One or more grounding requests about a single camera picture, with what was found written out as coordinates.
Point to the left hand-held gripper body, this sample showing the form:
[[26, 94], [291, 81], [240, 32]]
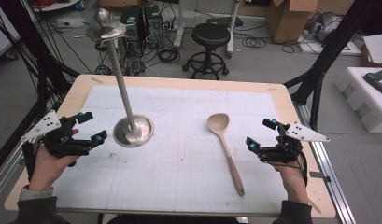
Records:
[[59, 141]]

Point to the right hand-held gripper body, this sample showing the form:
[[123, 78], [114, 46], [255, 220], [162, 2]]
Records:
[[285, 149]]

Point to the wooden spoon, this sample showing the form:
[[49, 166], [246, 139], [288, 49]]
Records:
[[230, 158]]

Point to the metal utensil stand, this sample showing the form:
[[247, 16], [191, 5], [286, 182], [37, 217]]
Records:
[[129, 109]]

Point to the person's left hand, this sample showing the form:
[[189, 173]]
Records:
[[45, 169]]

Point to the person's right hand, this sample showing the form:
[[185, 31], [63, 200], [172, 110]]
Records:
[[291, 183]]

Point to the grey wristwatch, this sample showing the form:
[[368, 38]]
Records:
[[34, 193]]

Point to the white grid mat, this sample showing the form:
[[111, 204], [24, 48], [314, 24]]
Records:
[[179, 174]]

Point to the white foam block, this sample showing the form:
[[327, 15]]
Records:
[[363, 102]]

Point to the white stand leg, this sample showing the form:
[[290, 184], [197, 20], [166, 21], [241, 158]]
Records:
[[180, 21], [232, 34]]

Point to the cardboard box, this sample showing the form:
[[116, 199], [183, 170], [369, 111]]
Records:
[[291, 21]]

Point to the black round stool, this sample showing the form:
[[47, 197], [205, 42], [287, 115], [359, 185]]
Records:
[[210, 35]]

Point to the black computer tower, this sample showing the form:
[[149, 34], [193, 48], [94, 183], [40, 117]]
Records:
[[131, 18], [153, 25]]

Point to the black flat device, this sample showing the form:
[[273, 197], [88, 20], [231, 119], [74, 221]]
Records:
[[224, 21]]

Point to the grey round device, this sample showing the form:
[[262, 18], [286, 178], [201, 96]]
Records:
[[327, 26]]

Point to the black curved part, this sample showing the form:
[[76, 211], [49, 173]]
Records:
[[378, 81]]

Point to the white foam sheet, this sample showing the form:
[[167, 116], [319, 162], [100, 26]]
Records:
[[377, 46]]

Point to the aluminium frame rail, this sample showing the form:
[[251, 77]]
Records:
[[319, 155]]

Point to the black metal frame strut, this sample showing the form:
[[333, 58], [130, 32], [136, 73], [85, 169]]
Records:
[[23, 37], [335, 40]]

